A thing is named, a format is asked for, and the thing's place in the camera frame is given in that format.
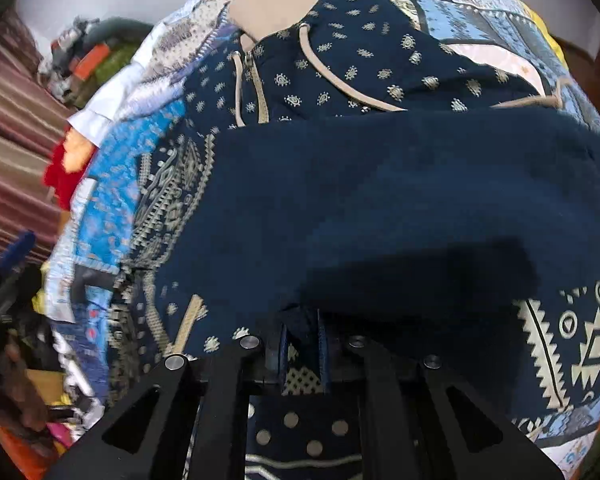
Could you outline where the navy patterned hooded garment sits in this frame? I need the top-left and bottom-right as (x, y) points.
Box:
(129, 0), (600, 479)

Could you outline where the pile of clothes and boxes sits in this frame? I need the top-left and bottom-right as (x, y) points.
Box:
(36, 16), (152, 108)

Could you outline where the left hand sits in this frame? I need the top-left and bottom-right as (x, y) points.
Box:
(0, 338), (48, 432)

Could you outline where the red plush toy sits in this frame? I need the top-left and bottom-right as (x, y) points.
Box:
(42, 125), (98, 211)

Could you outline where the striped red gold curtain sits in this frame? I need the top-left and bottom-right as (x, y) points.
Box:
(0, 9), (71, 262)

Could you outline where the white sheet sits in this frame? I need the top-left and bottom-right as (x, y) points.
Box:
(68, 23), (164, 148)

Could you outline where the orange box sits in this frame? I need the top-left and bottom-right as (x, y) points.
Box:
(71, 44), (111, 81)

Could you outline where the green patterned cloth stand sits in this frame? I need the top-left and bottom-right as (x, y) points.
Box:
(72, 42), (140, 108)

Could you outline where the blue patchwork bedspread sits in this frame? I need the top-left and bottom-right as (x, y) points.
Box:
(46, 0), (600, 479)

